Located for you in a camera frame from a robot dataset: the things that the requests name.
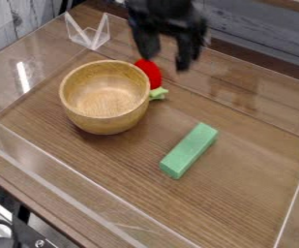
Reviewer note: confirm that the clear acrylic corner bracket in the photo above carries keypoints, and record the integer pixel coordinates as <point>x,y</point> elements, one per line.
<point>88,37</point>

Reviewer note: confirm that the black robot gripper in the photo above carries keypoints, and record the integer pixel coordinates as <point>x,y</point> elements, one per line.
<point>168,16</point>

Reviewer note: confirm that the black table leg bracket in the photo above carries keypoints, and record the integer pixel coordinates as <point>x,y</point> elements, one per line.
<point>35,234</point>

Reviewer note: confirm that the red plush strawberry toy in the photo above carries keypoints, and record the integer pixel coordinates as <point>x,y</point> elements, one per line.
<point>153,74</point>

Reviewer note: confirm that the clear acrylic tray wall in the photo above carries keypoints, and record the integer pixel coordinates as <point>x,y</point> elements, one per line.
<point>81,209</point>

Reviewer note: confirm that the brown wooden bowl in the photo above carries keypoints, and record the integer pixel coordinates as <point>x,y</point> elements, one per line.
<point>104,95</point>

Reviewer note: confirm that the green rectangular block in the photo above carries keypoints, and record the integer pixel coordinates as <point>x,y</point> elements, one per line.
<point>188,149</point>

